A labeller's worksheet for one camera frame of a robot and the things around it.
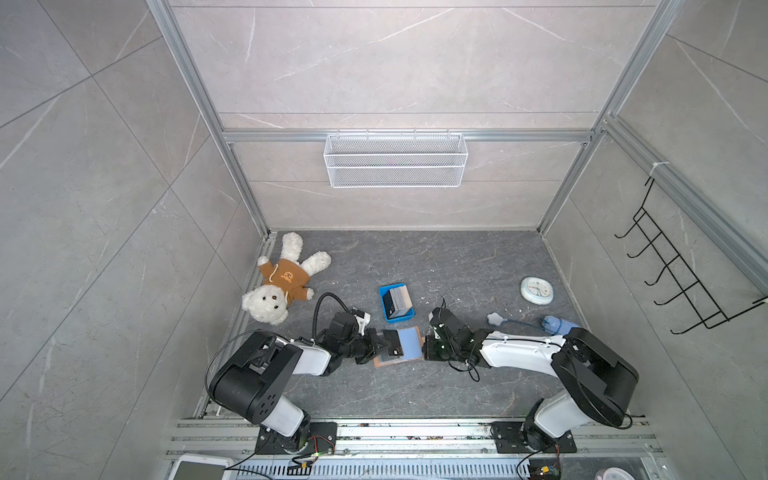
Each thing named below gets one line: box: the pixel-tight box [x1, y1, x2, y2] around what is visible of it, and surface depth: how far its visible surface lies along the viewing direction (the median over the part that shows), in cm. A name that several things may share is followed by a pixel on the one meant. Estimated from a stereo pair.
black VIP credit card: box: [383, 329, 403, 356], surface depth 89 cm
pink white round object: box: [595, 466, 636, 480], surface depth 68 cm
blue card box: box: [379, 284, 416, 323], surface depth 97 cm
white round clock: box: [519, 276, 555, 306], surface depth 100 cm
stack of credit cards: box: [383, 285, 413, 319], surface depth 96 cm
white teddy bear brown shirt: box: [241, 232, 331, 325], surface depth 97 cm
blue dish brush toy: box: [486, 312, 581, 335], surface depth 92 cm
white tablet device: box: [168, 454, 236, 480], surface depth 67 cm
